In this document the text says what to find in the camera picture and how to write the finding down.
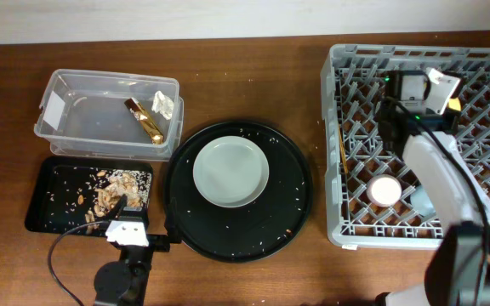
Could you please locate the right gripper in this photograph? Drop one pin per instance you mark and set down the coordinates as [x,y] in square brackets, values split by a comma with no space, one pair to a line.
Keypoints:
[449,116]

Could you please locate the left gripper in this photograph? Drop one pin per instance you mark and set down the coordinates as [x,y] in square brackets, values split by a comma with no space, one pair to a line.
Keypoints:
[161,243]

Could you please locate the blue plastic cup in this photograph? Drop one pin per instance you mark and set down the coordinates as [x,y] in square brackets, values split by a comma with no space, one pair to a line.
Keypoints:
[421,203]

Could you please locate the pink plastic cup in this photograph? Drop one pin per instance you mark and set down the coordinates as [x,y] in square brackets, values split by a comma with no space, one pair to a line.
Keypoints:
[384,190]

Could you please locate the grey plate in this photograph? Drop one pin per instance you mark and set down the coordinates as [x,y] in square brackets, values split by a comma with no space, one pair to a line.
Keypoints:
[231,171]

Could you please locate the brown snack wrapper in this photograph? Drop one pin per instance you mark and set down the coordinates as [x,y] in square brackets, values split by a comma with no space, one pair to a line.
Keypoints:
[145,120]

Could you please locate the white napkin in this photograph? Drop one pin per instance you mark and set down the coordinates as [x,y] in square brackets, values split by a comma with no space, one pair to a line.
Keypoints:
[163,105]

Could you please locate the yellow bowl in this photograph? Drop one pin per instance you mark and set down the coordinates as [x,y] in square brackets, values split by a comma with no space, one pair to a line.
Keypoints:
[454,104]

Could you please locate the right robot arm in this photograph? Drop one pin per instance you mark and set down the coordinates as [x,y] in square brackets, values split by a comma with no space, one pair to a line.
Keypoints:
[416,123]

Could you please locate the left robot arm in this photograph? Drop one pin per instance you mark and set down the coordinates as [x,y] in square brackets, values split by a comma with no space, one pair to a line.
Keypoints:
[124,282]

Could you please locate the grey dishwasher rack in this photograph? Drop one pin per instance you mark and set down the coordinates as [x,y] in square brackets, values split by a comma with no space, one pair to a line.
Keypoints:
[353,82]

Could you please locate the wooden chopstick in rack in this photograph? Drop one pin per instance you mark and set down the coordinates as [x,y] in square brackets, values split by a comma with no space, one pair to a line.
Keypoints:
[342,151]

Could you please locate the food scraps in bowl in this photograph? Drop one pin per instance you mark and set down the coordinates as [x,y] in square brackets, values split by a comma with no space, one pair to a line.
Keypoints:
[117,193]

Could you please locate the black rectangular tray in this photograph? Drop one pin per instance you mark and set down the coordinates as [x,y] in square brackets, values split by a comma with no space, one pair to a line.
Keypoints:
[35,210]

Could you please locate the round black serving tray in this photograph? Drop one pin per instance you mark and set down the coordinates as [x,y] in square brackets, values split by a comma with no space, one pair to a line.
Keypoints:
[252,232]

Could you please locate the clear plastic storage bin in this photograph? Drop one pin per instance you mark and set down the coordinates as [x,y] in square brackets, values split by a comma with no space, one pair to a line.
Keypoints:
[83,114]

